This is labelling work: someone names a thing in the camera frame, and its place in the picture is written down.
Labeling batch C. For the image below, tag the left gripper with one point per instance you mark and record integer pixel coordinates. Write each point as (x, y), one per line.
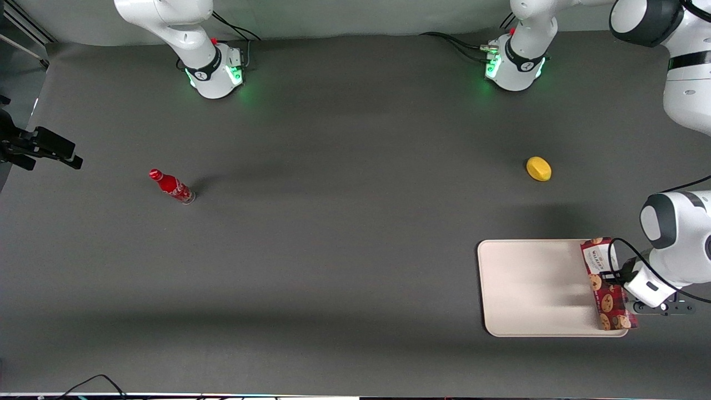
(620, 276)

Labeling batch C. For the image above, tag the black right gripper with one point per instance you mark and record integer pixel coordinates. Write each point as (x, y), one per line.
(22, 144)

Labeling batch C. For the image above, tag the red cookie box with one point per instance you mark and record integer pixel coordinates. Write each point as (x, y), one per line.
(605, 289)

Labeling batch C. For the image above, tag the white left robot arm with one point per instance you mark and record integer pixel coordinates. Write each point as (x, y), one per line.
(683, 66)

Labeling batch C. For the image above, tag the cream rectangular tray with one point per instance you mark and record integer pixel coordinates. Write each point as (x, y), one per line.
(533, 288)

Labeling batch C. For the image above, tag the red cola bottle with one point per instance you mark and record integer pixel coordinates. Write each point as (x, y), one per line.
(172, 186)

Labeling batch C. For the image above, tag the yellow lemon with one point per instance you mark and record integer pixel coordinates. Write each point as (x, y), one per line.
(539, 168)

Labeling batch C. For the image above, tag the metal frame rail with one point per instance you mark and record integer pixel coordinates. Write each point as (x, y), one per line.
(25, 25)

